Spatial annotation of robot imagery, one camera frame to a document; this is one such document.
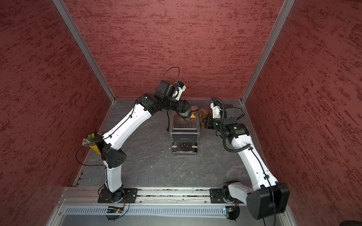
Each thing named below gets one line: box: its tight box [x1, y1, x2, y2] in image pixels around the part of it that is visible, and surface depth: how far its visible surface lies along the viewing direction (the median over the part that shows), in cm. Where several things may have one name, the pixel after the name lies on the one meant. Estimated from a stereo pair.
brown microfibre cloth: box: [197, 108, 213, 128], surface depth 77 cm
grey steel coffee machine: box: [168, 105, 201, 155], surface depth 75 cm
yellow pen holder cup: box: [86, 132, 103, 154], surface depth 85 cm
